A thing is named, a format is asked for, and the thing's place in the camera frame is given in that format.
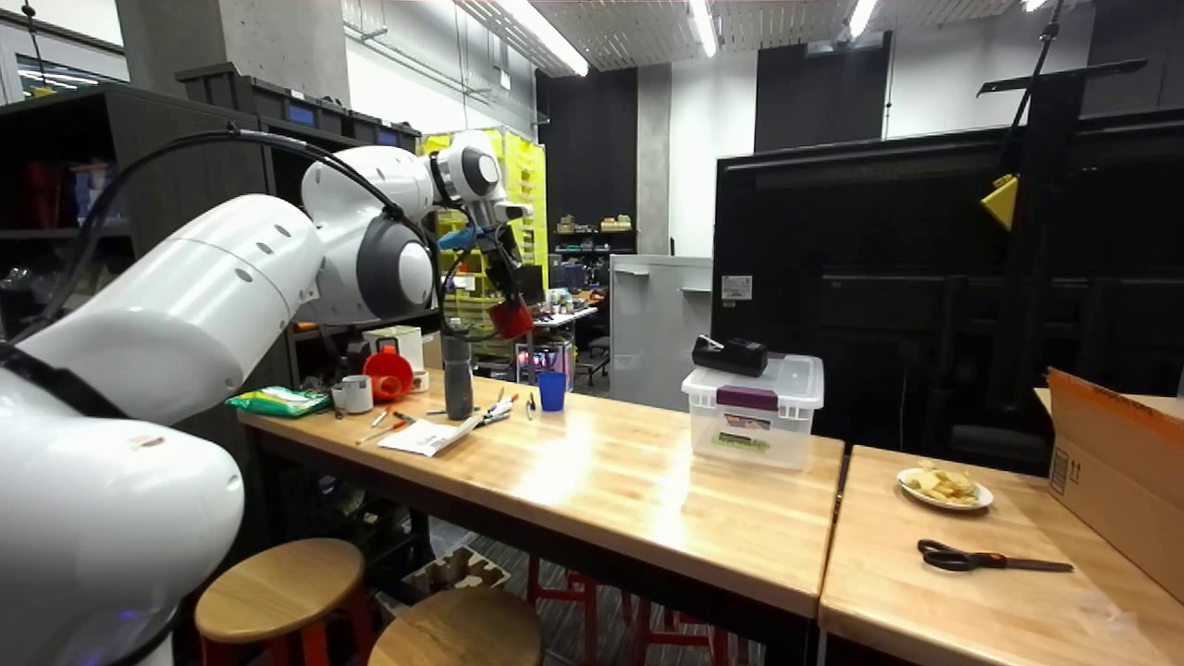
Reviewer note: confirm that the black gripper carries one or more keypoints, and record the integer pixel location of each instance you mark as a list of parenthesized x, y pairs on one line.
[(495, 245)]

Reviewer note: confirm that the red cup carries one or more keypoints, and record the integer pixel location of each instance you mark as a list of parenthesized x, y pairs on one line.
[(514, 319)]

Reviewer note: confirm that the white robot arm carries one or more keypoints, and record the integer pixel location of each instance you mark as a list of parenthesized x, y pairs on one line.
[(109, 508)]

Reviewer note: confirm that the blue plastic cup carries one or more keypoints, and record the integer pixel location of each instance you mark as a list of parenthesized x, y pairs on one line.
[(553, 390)]

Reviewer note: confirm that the grey water bottle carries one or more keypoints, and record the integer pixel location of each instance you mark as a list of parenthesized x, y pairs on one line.
[(456, 374)]

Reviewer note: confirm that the grey metal cabinet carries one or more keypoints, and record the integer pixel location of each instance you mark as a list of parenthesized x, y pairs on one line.
[(658, 314)]

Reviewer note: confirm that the white paper sheet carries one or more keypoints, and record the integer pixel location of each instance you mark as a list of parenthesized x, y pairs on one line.
[(430, 440)]

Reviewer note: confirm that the black object on bin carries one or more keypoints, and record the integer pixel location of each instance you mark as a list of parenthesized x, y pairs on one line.
[(731, 356)]

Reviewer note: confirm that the green packet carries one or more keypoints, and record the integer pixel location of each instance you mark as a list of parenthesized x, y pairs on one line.
[(281, 400)]

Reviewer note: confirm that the clear plastic storage bin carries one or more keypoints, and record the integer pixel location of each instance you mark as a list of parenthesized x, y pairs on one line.
[(758, 421)]

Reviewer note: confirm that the wooden stool red legs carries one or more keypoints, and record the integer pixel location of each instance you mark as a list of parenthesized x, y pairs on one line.
[(284, 604)]

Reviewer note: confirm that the black partition screen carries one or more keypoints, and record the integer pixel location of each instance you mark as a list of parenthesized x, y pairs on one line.
[(885, 266)]

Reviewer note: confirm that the plate with food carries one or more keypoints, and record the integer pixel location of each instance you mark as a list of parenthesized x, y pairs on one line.
[(947, 490)]

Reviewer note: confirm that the yellow tag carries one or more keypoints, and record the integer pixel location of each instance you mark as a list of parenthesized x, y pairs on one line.
[(1006, 198)]

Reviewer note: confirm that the black scissors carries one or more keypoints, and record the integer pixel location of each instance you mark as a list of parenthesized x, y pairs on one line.
[(947, 557)]

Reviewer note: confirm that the cardboard box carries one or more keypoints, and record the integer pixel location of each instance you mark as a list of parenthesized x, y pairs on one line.
[(1120, 464)]

